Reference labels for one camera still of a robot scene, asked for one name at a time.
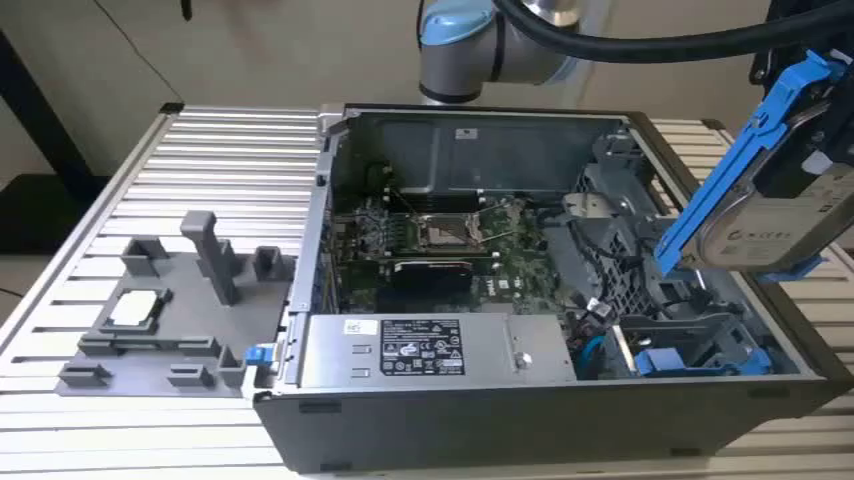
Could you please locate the hard disk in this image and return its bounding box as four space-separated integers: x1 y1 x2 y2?
653 48 854 287

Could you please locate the grey metal disk bay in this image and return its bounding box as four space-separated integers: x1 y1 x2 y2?
543 127 802 381

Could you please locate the green motherboard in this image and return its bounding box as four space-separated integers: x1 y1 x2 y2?
330 194 569 316

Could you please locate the blue plastic bay clip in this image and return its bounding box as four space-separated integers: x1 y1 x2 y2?
631 348 686 377

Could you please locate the CPU socket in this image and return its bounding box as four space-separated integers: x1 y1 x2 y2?
412 212 482 249

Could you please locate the thin metal locking lever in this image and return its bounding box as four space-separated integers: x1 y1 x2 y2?
387 187 422 219

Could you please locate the black graphics card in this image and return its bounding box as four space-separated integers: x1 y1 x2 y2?
386 257 475 301

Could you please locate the black open PC case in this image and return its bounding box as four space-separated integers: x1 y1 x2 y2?
252 102 854 474

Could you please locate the silver power supply unit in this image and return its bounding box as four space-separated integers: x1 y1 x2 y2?
296 313 579 384

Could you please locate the grey parts rack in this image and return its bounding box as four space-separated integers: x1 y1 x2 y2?
56 209 299 399

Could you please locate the silver CPU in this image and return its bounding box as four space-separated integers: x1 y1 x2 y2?
110 291 163 327

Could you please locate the black furniture stand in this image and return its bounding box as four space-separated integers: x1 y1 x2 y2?
0 24 112 254

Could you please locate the thick black camera cable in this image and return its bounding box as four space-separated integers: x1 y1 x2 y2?
491 0 802 65

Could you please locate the silver metal bracket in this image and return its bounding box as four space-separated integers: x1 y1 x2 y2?
563 192 635 221

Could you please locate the blue data cable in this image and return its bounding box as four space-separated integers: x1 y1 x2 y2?
575 333 607 377

